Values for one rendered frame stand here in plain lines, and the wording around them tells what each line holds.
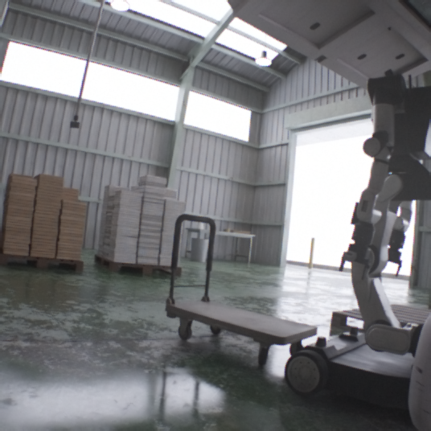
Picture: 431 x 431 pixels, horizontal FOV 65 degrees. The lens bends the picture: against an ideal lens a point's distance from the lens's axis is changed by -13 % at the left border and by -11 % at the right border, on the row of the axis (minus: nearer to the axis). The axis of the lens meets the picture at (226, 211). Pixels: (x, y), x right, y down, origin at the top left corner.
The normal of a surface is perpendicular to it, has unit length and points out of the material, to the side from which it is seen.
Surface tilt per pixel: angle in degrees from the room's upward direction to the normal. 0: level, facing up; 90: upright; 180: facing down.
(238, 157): 90
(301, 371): 90
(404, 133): 101
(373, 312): 90
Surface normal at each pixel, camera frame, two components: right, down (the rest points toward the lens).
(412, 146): -0.67, 0.31
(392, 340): -0.69, -0.12
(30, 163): 0.58, 0.00
